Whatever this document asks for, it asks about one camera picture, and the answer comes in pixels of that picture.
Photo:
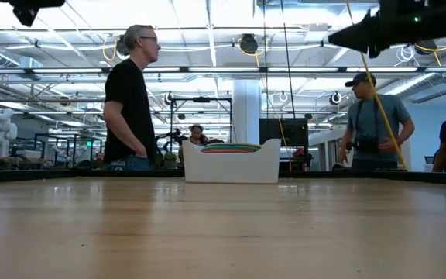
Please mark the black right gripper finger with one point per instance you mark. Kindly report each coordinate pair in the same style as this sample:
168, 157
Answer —
366, 43
362, 29

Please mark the green measuring cup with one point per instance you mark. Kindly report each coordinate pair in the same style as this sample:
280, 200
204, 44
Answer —
232, 144

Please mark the orange measuring cup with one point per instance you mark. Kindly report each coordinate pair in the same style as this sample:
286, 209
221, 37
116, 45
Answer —
230, 149

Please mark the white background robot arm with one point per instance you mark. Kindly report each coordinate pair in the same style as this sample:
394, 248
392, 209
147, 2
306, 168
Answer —
0, 129

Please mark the black background robot arm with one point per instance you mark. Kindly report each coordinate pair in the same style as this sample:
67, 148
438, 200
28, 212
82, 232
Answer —
176, 136

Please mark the white plastic basket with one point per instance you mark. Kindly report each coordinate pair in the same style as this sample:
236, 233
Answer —
230, 168

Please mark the black monitor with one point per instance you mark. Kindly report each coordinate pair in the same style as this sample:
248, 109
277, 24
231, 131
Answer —
289, 131

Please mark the white building column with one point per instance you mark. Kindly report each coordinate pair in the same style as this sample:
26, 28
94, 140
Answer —
246, 112

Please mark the small potted plant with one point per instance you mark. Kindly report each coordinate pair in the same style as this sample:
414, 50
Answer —
170, 160

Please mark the black handheld camera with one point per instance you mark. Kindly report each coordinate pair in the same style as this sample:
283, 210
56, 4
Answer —
364, 144

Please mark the black table edge frame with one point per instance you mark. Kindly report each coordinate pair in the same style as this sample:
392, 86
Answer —
323, 175

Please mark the black frame stand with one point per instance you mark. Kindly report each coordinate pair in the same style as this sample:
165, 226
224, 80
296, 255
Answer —
201, 99

